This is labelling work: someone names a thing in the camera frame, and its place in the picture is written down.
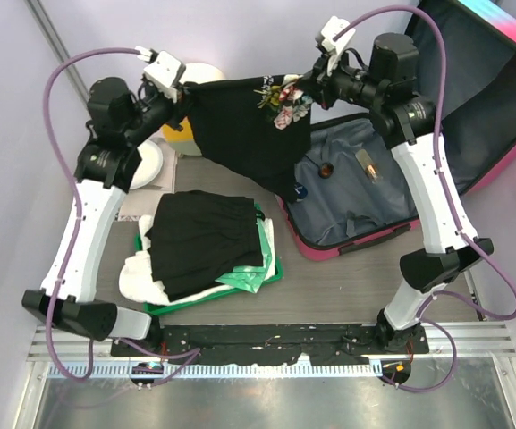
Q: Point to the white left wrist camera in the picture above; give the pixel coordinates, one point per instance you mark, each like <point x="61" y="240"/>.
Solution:
<point x="163" y="70"/>

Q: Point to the aluminium frame rail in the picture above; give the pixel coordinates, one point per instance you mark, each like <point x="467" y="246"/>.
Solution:
<point x="472" y="340"/>

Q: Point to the small amber glass jar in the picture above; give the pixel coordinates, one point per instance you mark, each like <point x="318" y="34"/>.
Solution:
<point x="326" y="170"/>

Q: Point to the pink and teal children's suitcase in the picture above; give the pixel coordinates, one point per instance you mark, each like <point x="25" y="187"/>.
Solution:
<point x="347" y="211"/>

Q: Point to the black floral print shirt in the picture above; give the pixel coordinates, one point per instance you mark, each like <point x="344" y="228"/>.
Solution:
<point x="257" y="127"/>

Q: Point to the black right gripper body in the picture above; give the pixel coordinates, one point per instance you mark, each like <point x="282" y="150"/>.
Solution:
<point x="343" y="83"/>

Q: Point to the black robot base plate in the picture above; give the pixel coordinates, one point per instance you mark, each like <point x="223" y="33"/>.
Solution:
<point x="278" y="344"/>

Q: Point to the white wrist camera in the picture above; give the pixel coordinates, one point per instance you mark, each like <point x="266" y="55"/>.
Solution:
<point x="333" y="38"/>
<point x="163" y="70"/>

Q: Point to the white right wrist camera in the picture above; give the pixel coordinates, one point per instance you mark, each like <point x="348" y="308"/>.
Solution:
<point x="333" y="38"/>

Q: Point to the green tie-dye garment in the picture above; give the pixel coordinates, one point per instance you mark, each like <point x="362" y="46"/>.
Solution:
<point x="248" y="277"/>

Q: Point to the white paper plate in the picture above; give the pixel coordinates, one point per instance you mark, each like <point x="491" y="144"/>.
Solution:
<point x="151" y="164"/>

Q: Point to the small gold perfume bottle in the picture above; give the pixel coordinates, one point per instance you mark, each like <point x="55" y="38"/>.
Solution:
<point x="368" y="165"/>

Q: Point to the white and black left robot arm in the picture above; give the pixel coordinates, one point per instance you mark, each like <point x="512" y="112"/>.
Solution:
<point x="119" y="122"/>

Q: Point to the white slotted cable duct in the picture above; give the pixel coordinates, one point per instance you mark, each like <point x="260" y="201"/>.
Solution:
<point x="143" y="371"/>

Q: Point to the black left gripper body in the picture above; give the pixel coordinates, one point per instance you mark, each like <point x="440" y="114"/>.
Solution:
<point x="155" y="109"/>

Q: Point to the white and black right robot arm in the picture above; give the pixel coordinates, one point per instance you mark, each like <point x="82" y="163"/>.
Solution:
<point x="406" y="121"/>

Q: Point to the white towel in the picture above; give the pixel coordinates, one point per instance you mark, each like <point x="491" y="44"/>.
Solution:
<point x="136" y="282"/>

